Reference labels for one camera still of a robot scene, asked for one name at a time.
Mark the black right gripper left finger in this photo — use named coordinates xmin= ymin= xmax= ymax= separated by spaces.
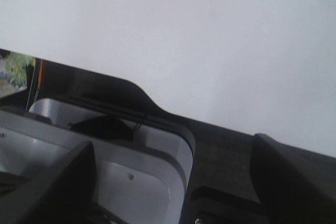
xmin=0 ymin=141 xmax=98 ymax=224

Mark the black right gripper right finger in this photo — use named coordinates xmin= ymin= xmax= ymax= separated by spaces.
xmin=250 ymin=133 xmax=335 ymax=223

